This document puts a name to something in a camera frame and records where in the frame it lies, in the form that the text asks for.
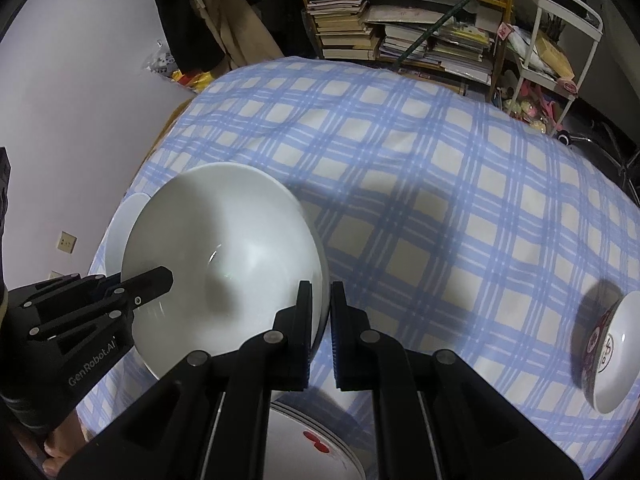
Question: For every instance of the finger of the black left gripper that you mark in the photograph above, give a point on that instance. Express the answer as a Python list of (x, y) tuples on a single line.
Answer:
[(142, 284)]

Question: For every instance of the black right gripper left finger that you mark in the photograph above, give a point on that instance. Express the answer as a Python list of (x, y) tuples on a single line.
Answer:
[(207, 418)]

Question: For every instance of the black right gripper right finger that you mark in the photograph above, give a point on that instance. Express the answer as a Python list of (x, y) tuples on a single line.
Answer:
[(434, 416)]

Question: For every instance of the red patterned white bowl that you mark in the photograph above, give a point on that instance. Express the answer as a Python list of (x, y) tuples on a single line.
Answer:
[(118, 232)]

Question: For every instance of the cherry plate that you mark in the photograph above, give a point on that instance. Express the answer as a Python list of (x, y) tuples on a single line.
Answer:
[(297, 447)]

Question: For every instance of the large white plain bowl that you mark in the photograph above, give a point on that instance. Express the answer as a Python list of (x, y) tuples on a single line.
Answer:
[(237, 243)]

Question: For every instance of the person's left hand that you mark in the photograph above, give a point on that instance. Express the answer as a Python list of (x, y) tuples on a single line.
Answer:
[(65, 441)]

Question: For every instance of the blue white checked tablecloth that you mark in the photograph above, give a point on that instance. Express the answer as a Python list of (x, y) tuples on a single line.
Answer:
[(453, 225)]

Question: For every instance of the yellow red plastic bag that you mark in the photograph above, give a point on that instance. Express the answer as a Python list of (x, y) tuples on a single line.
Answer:
[(194, 81)]

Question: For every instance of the black hanging garment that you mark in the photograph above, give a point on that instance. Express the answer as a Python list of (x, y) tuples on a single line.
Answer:
[(189, 39)]

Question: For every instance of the beige hanging garment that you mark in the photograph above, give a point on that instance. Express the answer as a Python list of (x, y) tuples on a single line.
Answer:
[(239, 32)]

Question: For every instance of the stack of books left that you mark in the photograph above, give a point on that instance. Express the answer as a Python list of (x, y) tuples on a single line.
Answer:
[(342, 31)]

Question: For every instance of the stack of papers and magazines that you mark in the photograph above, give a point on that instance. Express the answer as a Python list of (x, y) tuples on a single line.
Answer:
[(463, 46)]

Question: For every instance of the white utility cart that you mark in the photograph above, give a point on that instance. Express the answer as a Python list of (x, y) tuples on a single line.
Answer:
[(547, 83)]

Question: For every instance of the green pole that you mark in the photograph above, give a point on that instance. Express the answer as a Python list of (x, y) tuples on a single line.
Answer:
[(450, 15)]

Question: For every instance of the white wall socket lower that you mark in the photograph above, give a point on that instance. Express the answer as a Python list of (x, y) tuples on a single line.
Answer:
[(55, 274)]

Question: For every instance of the white wall socket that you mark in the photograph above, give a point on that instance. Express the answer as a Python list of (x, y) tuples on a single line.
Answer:
[(66, 242), (55, 274)]

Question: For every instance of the white wall socket upper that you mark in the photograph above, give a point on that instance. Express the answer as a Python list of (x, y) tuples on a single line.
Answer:
[(66, 242)]

